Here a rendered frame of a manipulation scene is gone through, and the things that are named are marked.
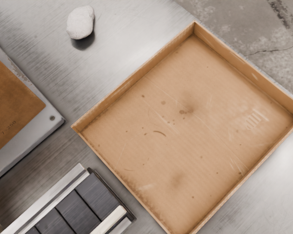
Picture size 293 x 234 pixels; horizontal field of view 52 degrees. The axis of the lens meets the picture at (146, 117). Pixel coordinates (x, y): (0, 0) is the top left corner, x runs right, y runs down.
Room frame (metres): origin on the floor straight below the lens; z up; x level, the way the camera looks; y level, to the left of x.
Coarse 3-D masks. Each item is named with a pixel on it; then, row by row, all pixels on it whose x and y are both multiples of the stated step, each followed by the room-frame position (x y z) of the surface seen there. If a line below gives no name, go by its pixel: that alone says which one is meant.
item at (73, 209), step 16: (96, 176) 0.08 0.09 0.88; (80, 192) 0.06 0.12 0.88; (96, 192) 0.06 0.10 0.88; (64, 208) 0.04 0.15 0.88; (80, 208) 0.04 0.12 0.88; (96, 208) 0.03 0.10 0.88; (112, 208) 0.03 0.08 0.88; (48, 224) 0.02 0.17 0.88; (64, 224) 0.02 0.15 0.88; (80, 224) 0.02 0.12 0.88; (96, 224) 0.01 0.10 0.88
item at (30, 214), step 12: (84, 168) 0.08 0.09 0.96; (60, 180) 0.07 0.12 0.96; (72, 180) 0.07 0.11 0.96; (48, 192) 0.06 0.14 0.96; (60, 192) 0.06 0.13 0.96; (36, 204) 0.05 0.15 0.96; (48, 204) 0.04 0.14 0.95; (24, 216) 0.03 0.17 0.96; (36, 216) 0.03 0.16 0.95; (12, 228) 0.02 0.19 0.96
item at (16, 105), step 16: (0, 64) 0.23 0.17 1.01; (0, 80) 0.22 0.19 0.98; (16, 80) 0.23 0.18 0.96; (0, 96) 0.21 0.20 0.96; (16, 96) 0.21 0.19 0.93; (32, 96) 0.22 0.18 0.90; (0, 112) 0.19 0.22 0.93; (16, 112) 0.20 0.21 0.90; (32, 112) 0.21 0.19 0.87; (0, 128) 0.18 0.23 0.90; (16, 128) 0.19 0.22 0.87; (0, 144) 0.17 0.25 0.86
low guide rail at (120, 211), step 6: (114, 210) 0.02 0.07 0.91; (120, 210) 0.02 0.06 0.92; (108, 216) 0.02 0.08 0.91; (114, 216) 0.02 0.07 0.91; (120, 216) 0.01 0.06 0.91; (102, 222) 0.01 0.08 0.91; (108, 222) 0.01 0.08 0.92; (114, 222) 0.01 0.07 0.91; (96, 228) 0.01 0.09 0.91; (102, 228) 0.00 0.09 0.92; (108, 228) 0.00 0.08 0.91
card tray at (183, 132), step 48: (192, 48) 0.30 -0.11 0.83; (144, 96) 0.22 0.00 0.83; (192, 96) 0.20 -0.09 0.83; (240, 96) 0.18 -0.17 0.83; (288, 96) 0.16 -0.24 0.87; (96, 144) 0.14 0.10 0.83; (144, 144) 0.13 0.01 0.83; (192, 144) 0.11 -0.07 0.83; (240, 144) 0.10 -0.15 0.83; (144, 192) 0.05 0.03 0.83; (192, 192) 0.03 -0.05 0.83
